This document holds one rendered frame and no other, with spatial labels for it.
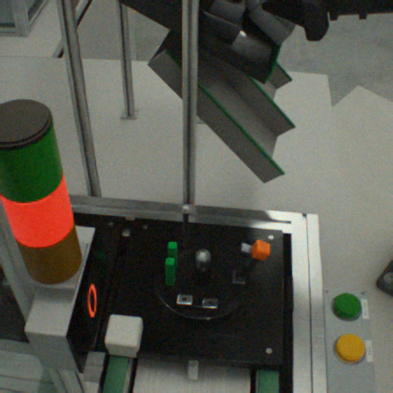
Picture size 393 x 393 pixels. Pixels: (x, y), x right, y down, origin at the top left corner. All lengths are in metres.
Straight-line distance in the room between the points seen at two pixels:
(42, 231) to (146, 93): 0.95
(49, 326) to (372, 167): 0.87
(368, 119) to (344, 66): 1.85
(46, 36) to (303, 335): 1.15
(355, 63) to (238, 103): 2.29
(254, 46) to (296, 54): 2.34
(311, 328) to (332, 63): 2.49
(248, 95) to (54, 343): 0.63
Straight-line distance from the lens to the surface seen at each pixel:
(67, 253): 0.45
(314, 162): 1.18
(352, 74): 3.12
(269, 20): 0.82
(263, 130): 0.99
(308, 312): 0.82
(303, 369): 0.77
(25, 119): 0.38
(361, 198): 1.13
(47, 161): 0.38
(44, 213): 0.40
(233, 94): 0.97
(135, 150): 1.18
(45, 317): 0.48
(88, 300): 0.51
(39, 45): 1.59
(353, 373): 0.78
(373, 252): 1.04
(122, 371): 0.77
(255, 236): 0.87
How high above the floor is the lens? 1.64
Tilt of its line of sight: 46 degrees down
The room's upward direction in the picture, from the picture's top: 1 degrees clockwise
